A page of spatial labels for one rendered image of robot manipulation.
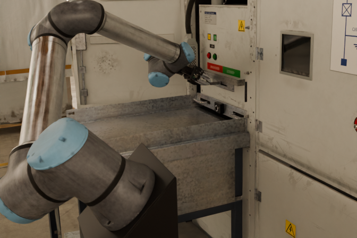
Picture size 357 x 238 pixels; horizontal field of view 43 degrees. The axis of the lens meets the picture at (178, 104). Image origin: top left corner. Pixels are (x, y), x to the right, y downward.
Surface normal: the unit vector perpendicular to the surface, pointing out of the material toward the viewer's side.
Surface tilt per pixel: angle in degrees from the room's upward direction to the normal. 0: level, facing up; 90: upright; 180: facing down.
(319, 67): 90
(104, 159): 65
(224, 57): 90
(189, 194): 90
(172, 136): 90
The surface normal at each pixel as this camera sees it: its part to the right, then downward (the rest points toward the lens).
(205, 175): 0.41, 0.20
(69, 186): -0.09, 0.65
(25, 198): -0.30, 0.39
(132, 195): 0.26, -0.22
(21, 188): -0.49, 0.10
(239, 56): -0.91, 0.12
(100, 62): 0.00, 0.23
